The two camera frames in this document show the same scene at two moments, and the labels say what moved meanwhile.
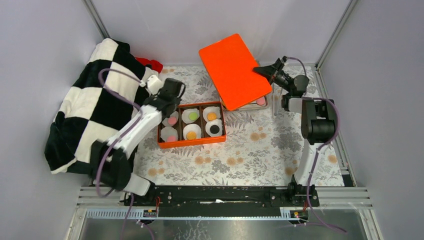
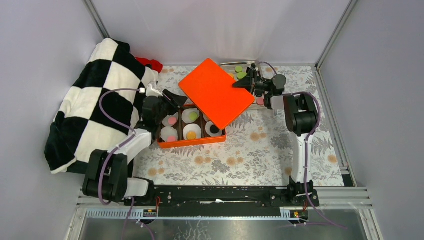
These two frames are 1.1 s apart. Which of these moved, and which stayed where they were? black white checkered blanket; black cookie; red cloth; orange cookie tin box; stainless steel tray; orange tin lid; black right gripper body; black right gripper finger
Moved: black right gripper body; orange tin lid; stainless steel tray; black right gripper finger
Stayed: black cookie; black white checkered blanket; orange cookie tin box; red cloth
